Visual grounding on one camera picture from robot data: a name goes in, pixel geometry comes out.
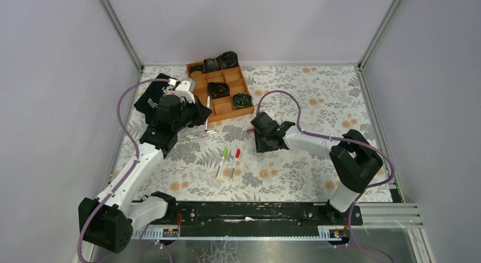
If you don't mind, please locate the rolled dark tie back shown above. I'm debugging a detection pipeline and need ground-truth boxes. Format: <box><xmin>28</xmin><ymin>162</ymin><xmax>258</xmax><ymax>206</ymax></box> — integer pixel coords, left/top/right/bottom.
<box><xmin>220</xmin><ymin>51</ymin><xmax>239</xmax><ymax>70</ymax></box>

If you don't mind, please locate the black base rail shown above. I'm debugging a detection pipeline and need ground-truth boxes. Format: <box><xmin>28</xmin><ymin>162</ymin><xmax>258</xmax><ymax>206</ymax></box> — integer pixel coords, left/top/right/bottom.
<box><xmin>152</xmin><ymin>196</ymin><xmax>363</xmax><ymax>244</ymax></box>

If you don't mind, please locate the floral patterned table cover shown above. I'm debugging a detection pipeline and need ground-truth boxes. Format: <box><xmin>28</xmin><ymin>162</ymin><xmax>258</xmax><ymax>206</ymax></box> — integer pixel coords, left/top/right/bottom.
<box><xmin>109</xmin><ymin>64</ymin><xmax>394</xmax><ymax>203</ymax></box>

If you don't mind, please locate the rolled dark tie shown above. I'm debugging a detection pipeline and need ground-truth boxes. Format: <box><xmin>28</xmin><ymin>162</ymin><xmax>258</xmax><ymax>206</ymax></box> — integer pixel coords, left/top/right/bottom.
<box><xmin>207</xmin><ymin>82</ymin><xmax>230</xmax><ymax>99</ymax></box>
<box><xmin>232</xmin><ymin>93</ymin><xmax>252</xmax><ymax>110</ymax></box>
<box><xmin>220</xmin><ymin>51</ymin><xmax>239</xmax><ymax>70</ymax></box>

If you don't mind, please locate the rolled dark tie right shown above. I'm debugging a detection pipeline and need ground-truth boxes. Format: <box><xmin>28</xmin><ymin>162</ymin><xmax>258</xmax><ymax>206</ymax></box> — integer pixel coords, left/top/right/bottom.
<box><xmin>232</xmin><ymin>93</ymin><xmax>252</xmax><ymax>110</ymax></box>

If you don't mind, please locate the aluminium frame rail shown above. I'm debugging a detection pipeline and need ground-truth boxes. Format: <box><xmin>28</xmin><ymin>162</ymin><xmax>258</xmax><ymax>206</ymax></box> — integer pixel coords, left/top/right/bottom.
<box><xmin>94</xmin><ymin>0</ymin><xmax>144</xmax><ymax>73</ymax></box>

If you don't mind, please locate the rolled dark tie centre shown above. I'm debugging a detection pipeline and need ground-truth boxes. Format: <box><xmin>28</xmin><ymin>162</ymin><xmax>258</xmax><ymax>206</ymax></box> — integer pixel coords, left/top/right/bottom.
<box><xmin>207</xmin><ymin>82</ymin><xmax>230</xmax><ymax>99</ymax></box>

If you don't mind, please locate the wooden compartment tray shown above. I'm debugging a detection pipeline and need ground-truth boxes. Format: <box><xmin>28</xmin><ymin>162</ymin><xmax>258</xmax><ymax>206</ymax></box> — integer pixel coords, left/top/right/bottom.
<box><xmin>187</xmin><ymin>62</ymin><xmax>254</xmax><ymax>122</ymax></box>

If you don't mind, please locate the black floral cloth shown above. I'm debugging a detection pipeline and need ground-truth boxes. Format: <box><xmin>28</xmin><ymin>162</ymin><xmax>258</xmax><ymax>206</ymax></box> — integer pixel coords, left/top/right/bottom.
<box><xmin>134</xmin><ymin>73</ymin><xmax>172</xmax><ymax>124</ymax></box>

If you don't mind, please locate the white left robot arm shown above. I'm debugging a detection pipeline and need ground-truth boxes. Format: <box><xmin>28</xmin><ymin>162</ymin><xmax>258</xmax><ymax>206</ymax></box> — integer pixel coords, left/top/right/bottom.
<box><xmin>78</xmin><ymin>94</ymin><xmax>212</xmax><ymax>253</ymax></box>

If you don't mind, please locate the dark tie back left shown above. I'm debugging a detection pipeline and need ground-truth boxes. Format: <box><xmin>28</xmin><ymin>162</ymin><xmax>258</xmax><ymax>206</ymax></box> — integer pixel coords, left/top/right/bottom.
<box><xmin>188</xmin><ymin>58</ymin><xmax>221</xmax><ymax>75</ymax></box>

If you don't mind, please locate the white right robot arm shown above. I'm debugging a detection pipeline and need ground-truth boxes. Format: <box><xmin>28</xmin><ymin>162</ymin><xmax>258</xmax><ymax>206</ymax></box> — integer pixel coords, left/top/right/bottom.
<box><xmin>251</xmin><ymin>112</ymin><xmax>383</xmax><ymax>213</ymax></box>

